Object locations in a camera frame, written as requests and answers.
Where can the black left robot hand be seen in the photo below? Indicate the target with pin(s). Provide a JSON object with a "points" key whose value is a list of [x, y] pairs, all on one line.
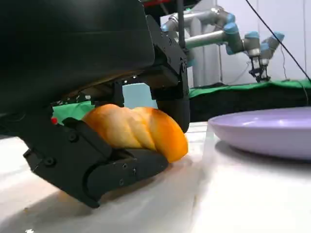
{"points": [[73, 48]]}

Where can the orange and white toy bread roll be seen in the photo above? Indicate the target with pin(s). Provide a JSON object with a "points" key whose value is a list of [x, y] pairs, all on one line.
{"points": [[136, 126]]}

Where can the lilac plate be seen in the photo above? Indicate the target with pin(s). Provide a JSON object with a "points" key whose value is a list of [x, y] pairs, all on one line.
{"points": [[262, 131]]}

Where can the black draped desk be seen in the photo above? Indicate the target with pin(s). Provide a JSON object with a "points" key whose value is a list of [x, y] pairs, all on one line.
{"points": [[243, 102]]}

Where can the black vertical pole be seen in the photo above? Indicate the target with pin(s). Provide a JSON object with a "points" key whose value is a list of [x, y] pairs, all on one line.
{"points": [[181, 24]]}

